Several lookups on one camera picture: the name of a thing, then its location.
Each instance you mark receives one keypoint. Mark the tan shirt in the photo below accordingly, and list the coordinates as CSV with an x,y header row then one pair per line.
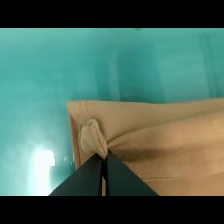
x,y
160,143

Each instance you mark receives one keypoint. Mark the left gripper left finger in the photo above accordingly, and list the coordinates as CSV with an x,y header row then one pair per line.
x,y
85,180

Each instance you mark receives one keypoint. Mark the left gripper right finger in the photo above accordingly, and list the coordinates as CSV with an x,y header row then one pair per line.
x,y
123,180

